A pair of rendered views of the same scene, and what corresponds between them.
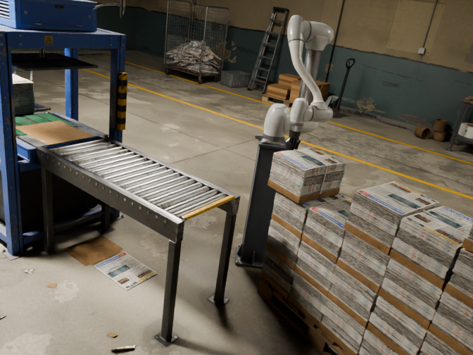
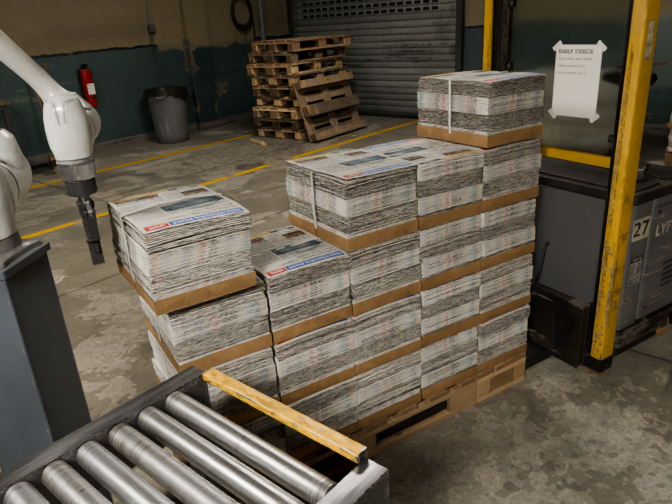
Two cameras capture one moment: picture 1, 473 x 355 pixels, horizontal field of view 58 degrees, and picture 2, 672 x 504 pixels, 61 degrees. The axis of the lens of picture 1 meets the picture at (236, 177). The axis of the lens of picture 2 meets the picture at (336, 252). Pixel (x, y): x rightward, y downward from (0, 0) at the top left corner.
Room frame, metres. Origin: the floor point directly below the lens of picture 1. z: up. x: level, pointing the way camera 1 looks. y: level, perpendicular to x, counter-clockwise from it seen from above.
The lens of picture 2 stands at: (1.90, 1.03, 1.51)
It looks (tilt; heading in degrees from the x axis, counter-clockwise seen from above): 22 degrees down; 278
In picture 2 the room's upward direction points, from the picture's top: 4 degrees counter-clockwise
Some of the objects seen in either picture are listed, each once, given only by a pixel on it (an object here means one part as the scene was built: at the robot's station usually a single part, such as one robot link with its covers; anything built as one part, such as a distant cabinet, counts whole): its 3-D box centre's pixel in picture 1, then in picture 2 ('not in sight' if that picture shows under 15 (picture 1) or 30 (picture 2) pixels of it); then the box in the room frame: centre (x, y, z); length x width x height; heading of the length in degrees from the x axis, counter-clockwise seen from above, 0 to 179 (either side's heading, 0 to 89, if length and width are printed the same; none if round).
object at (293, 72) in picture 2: not in sight; (302, 86); (3.44, -7.48, 0.65); 1.33 x 0.94 x 1.30; 60
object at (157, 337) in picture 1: (166, 337); not in sight; (1.98, 0.27, 0.01); 0.14 x 0.13 x 0.01; 146
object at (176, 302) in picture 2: (291, 189); (197, 282); (2.49, -0.36, 0.86); 0.29 x 0.16 x 0.04; 41
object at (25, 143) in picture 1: (45, 133); not in sight; (3.11, 1.52, 0.75); 0.70 x 0.65 x 0.10; 56
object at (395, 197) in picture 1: (397, 196); (348, 162); (2.10, -0.86, 1.06); 0.37 x 0.29 x 0.01; 130
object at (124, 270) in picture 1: (125, 270); not in sight; (2.57, 0.70, 0.00); 0.37 x 0.28 x 0.01; 56
